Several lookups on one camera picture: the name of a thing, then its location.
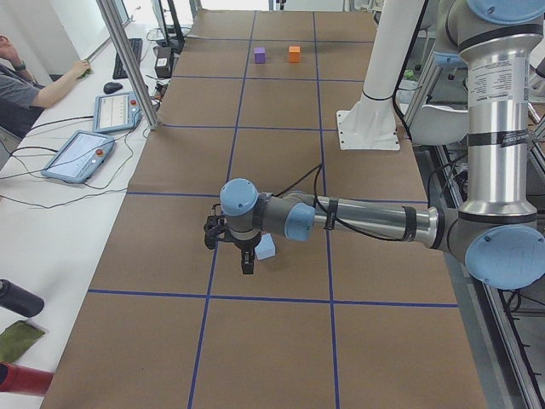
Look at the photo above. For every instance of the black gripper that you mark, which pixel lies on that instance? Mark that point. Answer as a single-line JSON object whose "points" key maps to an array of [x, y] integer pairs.
{"points": [[243, 243]]}

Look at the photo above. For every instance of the light blue foam block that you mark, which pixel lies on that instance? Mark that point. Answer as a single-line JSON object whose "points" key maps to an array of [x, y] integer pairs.
{"points": [[266, 248]]}

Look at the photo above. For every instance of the operator forearm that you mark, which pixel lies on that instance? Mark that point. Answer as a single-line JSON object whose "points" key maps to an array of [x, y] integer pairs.
{"points": [[55, 92]]}

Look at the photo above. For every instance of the purple foam block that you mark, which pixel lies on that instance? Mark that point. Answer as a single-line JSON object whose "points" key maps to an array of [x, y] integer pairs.
{"points": [[260, 55]]}

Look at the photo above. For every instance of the orange foam block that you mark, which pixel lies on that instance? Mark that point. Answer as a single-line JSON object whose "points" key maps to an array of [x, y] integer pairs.
{"points": [[294, 53]]}

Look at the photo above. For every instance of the operator hand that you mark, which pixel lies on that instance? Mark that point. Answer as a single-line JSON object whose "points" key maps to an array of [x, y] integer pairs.
{"points": [[80, 69]]}

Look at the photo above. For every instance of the far teach pendant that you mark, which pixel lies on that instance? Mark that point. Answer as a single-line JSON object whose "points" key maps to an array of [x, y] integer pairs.
{"points": [[116, 112]]}

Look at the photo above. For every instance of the teach pendant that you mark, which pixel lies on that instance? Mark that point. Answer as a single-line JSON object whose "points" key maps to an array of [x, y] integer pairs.
{"points": [[80, 157], [116, 112]]}

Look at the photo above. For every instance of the near teach pendant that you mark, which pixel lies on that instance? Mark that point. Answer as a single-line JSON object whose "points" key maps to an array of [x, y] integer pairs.
{"points": [[80, 157]]}

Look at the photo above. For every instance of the black box on table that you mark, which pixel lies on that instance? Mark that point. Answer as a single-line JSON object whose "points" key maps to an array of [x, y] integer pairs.
{"points": [[164, 62]]}

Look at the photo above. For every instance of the black computer mouse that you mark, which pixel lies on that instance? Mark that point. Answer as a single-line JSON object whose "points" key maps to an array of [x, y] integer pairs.
{"points": [[112, 87]]}

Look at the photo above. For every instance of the black monitor stand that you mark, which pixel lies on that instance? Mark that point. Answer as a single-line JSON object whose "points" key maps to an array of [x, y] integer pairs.
{"points": [[172, 34]]}

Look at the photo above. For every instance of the white chair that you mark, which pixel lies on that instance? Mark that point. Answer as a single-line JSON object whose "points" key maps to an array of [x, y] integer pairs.
{"points": [[439, 125]]}

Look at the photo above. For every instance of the black water bottle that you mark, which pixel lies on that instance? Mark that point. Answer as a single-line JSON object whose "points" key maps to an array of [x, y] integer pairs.
{"points": [[19, 300]]}

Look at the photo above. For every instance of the green cloth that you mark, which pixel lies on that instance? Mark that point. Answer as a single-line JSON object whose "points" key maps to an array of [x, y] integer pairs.
{"points": [[17, 339]]}

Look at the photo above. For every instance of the red bottle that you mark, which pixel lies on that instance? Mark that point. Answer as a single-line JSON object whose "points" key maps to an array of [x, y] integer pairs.
{"points": [[24, 380]]}

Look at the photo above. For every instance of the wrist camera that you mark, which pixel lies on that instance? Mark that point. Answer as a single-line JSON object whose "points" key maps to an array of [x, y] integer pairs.
{"points": [[216, 228]]}

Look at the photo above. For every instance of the white camera mast base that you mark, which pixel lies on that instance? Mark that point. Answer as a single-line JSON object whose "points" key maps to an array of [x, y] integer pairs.
{"points": [[371, 124]]}

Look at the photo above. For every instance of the aluminium frame post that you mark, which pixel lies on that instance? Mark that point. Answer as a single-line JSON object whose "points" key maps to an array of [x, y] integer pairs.
{"points": [[120, 41]]}

